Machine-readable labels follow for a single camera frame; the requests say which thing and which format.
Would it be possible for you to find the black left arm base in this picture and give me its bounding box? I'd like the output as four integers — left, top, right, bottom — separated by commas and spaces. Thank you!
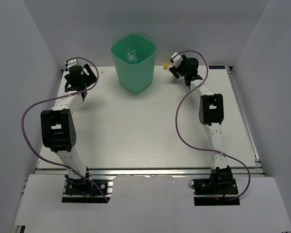
62, 175, 113, 203

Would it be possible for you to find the green plastic bin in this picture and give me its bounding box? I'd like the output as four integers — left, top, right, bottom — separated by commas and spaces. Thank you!
111, 33, 157, 94

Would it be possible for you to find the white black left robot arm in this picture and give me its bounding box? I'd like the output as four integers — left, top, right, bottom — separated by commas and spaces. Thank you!
40, 64, 97, 194

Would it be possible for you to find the clear bottle yellow cap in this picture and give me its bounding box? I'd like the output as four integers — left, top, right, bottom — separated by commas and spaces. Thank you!
163, 62, 173, 70

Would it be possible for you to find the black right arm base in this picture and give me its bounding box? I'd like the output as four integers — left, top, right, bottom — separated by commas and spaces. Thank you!
188, 166, 240, 206

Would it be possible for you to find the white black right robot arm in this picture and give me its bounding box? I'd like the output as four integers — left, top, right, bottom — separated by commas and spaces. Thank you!
169, 52, 231, 175

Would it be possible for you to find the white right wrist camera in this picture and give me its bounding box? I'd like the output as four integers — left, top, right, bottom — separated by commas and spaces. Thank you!
170, 52, 183, 67

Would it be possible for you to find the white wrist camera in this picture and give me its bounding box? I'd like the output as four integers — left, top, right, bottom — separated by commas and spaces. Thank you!
64, 58, 80, 69
170, 52, 183, 67

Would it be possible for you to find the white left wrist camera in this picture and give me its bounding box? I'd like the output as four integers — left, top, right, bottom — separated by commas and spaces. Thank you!
64, 58, 80, 69

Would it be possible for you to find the clear bottle blue cap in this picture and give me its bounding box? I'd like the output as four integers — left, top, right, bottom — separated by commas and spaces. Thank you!
125, 49, 141, 65

